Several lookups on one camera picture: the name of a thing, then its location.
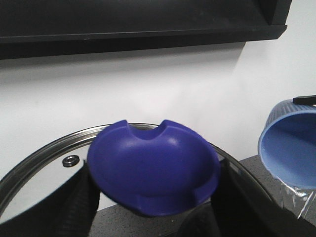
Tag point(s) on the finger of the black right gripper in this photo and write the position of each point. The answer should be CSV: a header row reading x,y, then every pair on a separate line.
x,y
305,100

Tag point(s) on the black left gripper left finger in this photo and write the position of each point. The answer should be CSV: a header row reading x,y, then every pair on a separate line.
x,y
68,212

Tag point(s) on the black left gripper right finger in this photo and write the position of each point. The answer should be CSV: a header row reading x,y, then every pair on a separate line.
x,y
242,207

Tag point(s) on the light blue ribbed cup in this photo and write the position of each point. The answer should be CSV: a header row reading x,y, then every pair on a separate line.
x,y
287,145

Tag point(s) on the glass lid with blue knob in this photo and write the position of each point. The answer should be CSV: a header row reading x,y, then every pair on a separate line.
x,y
150,177

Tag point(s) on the black range hood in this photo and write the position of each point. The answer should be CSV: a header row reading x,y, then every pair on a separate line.
x,y
35,28

